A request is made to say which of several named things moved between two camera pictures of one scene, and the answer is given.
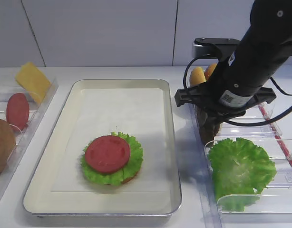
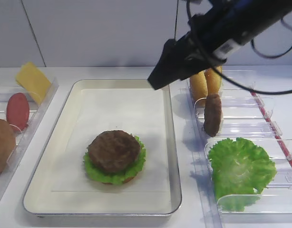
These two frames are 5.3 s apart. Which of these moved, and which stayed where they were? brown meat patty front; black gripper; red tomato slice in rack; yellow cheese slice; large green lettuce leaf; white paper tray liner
Moved: black gripper; brown meat patty front
Stayed: red tomato slice in rack; large green lettuce leaf; yellow cheese slice; white paper tray liner
